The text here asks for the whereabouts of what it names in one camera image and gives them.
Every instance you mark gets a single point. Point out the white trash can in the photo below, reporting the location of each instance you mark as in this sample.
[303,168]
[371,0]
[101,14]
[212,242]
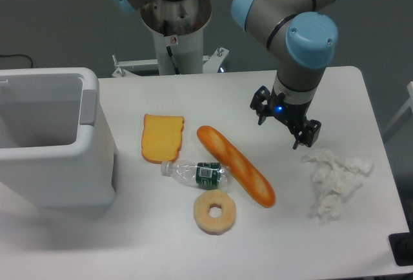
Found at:
[57,149]

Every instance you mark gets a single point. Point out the white furniture leg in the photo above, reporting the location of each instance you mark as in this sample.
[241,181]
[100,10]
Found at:
[403,114]

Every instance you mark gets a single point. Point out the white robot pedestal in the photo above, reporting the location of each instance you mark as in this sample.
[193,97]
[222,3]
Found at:
[177,30]

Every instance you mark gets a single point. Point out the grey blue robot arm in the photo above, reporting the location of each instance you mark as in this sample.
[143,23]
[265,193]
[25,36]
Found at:
[293,31]

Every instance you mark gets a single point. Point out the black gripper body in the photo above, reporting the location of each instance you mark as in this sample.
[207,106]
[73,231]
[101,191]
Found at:
[290,107]

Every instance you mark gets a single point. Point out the crumpled white tissue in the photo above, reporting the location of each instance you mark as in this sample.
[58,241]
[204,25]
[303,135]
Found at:
[334,181]

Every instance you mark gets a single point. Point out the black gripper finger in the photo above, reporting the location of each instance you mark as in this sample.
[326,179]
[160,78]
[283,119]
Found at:
[306,133]
[259,104]

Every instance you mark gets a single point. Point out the beige donut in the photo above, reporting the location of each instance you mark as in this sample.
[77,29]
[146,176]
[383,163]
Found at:
[214,212]

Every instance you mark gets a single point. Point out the orange baguette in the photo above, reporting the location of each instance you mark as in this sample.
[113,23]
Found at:
[248,176]

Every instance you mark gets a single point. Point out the black device at edge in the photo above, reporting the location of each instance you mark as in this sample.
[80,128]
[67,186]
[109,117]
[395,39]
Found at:
[401,246]

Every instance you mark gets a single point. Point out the orange toast slice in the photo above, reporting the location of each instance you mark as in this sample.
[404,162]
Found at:
[161,138]

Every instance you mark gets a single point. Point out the clear plastic bottle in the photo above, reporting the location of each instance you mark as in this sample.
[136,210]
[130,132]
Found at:
[203,175]

